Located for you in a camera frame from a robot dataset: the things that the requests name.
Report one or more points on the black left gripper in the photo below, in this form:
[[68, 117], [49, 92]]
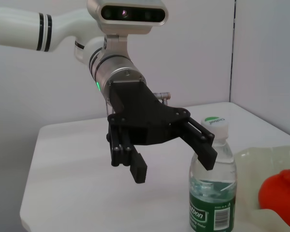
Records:
[[140, 116]]

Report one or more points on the clear water bottle green label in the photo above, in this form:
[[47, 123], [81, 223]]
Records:
[[210, 205]]

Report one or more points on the red-orange toy orange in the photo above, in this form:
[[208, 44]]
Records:
[[280, 191]]

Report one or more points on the clear green glass fruit plate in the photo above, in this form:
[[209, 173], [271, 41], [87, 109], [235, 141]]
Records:
[[249, 164]]

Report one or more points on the left gripper silver connector stub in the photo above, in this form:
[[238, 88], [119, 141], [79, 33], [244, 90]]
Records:
[[162, 95]]

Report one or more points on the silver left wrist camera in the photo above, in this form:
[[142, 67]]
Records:
[[133, 14]]

